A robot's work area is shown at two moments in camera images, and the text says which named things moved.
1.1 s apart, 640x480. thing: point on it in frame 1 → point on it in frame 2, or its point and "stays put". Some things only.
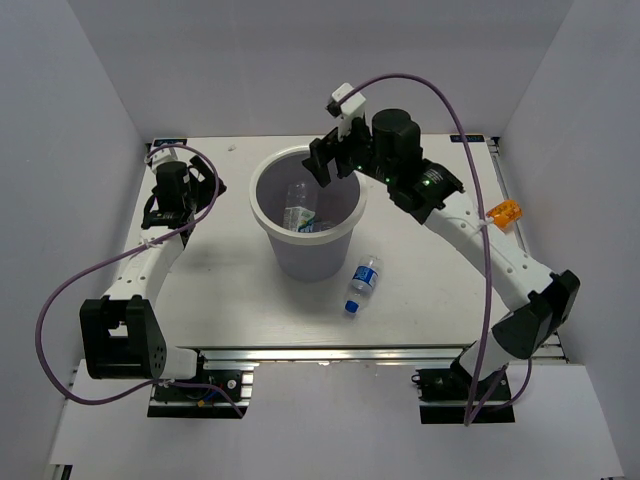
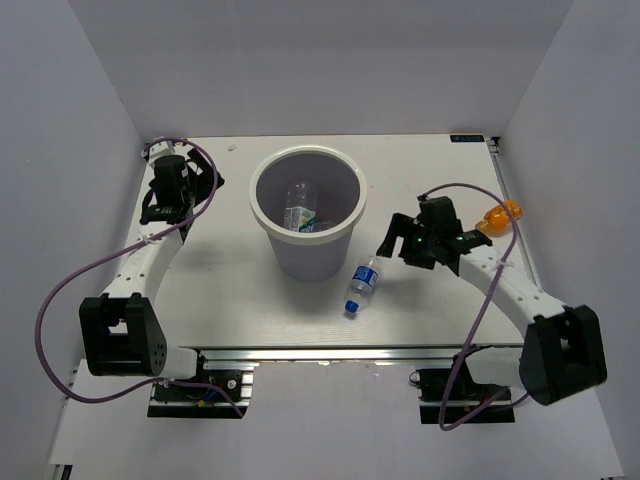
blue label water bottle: x=364 y=280 stays put
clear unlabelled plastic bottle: x=323 y=225 stays put
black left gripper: x=206 y=186 stays put
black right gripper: x=322 y=152 → x=400 y=226
